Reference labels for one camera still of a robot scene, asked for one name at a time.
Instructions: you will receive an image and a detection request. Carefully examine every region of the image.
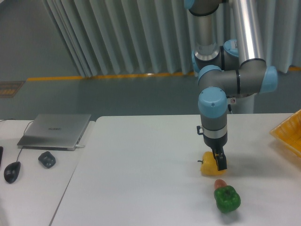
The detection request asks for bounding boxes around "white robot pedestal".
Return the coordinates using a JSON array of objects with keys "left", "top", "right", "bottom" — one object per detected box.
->
[{"left": 227, "top": 94, "right": 255, "bottom": 114}]

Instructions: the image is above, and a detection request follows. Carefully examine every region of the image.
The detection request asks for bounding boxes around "black power adapter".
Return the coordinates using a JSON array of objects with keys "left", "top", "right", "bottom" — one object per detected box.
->
[{"left": 38, "top": 151, "right": 56, "bottom": 169}]

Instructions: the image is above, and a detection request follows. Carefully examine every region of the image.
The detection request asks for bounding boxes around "white pleated curtain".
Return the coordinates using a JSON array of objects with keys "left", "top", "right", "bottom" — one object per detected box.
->
[{"left": 44, "top": 0, "right": 301, "bottom": 77}]

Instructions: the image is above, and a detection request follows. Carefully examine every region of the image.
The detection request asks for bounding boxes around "black device at left edge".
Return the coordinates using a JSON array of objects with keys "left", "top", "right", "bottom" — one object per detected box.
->
[{"left": 0, "top": 146, "right": 4, "bottom": 167}]

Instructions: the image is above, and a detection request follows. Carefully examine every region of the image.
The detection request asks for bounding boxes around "black computer mouse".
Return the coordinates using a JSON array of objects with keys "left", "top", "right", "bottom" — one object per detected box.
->
[{"left": 4, "top": 161, "right": 21, "bottom": 184}]

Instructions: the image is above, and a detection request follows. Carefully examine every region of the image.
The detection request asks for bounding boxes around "green bell pepper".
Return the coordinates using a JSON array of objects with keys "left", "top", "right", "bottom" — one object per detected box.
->
[{"left": 214, "top": 186, "right": 241, "bottom": 213}]

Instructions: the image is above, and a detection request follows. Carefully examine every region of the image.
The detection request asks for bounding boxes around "yellow bell pepper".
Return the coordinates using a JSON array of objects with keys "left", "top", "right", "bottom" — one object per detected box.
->
[{"left": 198, "top": 151, "right": 227, "bottom": 177}]

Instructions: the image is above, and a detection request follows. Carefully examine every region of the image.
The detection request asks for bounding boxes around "black mouse cable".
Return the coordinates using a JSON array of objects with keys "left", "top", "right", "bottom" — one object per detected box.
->
[{"left": 0, "top": 119, "right": 35, "bottom": 163}]

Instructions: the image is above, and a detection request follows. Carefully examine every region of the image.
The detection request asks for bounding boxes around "silver closed laptop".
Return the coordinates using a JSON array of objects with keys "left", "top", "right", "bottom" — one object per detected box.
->
[{"left": 17, "top": 114, "right": 91, "bottom": 151}]

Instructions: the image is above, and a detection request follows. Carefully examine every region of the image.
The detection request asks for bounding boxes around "yellow woven basket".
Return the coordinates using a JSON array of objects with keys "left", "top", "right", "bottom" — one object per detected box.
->
[{"left": 269, "top": 110, "right": 301, "bottom": 158}]

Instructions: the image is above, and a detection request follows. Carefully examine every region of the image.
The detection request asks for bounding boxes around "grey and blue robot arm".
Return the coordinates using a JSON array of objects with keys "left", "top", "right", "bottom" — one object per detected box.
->
[{"left": 184, "top": 0, "right": 278, "bottom": 171}]

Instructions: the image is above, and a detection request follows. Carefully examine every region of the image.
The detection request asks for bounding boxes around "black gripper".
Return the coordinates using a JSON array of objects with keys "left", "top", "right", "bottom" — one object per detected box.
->
[{"left": 197, "top": 126, "right": 228, "bottom": 170}]

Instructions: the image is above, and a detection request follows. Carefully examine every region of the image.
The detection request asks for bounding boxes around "small orange-pink toy vegetable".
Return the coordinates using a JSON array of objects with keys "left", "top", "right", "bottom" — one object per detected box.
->
[{"left": 214, "top": 179, "right": 227, "bottom": 189}]

